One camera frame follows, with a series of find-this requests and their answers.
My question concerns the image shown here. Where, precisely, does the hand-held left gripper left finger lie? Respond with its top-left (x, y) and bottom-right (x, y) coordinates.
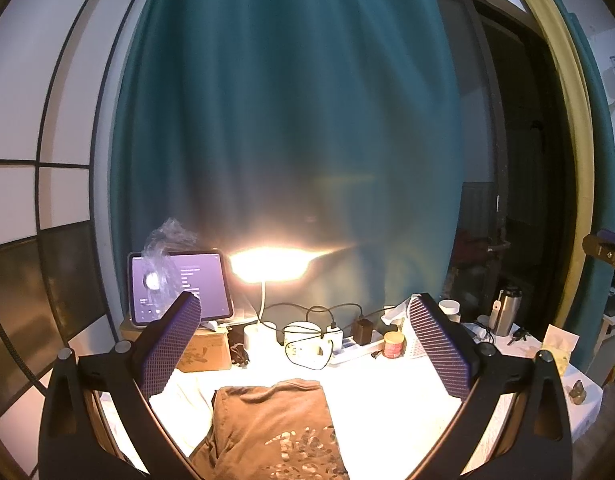
top-left (38, 290), bottom-right (203, 480)

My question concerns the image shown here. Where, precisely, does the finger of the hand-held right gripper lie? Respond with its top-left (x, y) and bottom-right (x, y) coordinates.
top-left (582, 227), bottom-right (615, 281)

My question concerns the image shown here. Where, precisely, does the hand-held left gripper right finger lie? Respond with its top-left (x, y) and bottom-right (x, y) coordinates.
top-left (405, 292), bottom-right (573, 480)

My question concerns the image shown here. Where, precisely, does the brown printed t-shirt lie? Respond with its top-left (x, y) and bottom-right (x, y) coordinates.
top-left (190, 379), bottom-right (351, 480)

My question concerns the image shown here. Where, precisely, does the white perforated basket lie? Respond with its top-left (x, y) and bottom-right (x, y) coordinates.
top-left (402, 332), bottom-right (429, 361)

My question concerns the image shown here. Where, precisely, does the cardboard box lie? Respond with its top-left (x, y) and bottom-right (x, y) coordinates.
top-left (120, 317), bottom-right (233, 373)

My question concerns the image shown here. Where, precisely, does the red tin can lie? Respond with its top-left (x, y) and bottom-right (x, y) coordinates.
top-left (382, 331), bottom-right (405, 359)

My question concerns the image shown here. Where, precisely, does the white crumpled tissue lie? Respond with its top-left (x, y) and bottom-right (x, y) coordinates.
top-left (380, 302), bottom-right (413, 328)

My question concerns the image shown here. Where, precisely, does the white cloth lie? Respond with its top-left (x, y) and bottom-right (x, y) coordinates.
top-left (158, 375), bottom-right (218, 456)

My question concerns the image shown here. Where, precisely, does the black key bundle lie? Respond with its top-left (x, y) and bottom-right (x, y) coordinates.
top-left (229, 327), bottom-right (251, 368)

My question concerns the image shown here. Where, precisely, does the tablet with screen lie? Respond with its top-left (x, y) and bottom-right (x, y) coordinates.
top-left (126, 250), bottom-right (236, 328)

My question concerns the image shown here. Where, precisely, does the steel thermos bottle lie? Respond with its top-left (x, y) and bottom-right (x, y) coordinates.
top-left (490, 286), bottom-right (522, 337)

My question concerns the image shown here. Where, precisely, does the black power adapter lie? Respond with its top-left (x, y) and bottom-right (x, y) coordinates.
top-left (351, 317), bottom-right (373, 346)

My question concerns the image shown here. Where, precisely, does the white power strip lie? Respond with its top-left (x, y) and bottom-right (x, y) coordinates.
top-left (330, 337), bottom-right (385, 363)

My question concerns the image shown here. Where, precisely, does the white textured tablecloth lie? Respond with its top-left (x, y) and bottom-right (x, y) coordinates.
top-left (92, 350), bottom-right (603, 480)

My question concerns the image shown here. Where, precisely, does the narrow teal curtain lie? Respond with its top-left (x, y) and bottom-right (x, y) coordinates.
top-left (542, 0), bottom-right (615, 376)

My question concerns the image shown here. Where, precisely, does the clear plastic wrap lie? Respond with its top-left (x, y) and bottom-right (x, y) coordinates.
top-left (142, 217), bottom-right (198, 311)

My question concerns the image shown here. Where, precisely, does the pale yellow tissue pack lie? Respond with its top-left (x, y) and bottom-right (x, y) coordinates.
top-left (541, 324), bottom-right (578, 376)

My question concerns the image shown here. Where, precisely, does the white desk lamp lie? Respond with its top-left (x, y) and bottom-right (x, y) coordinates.
top-left (230, 247), bottom-right (313, 368)

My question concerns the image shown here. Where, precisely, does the cream cartoon print mug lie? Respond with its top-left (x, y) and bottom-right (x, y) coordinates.
top-left (284, 324), bottom-right (333, 368)

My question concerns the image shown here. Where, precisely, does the black adapter cable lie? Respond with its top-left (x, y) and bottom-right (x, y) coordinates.
top-left (307, 302), bottom-right (363, 321)

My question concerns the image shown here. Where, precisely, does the black charging cable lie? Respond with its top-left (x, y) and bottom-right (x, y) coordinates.
top-left (265, 302), bottom-right (338, 368)

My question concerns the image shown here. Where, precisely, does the black braided cable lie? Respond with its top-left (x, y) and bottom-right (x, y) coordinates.
top-left (0, 295), bottom-right (43, 386)

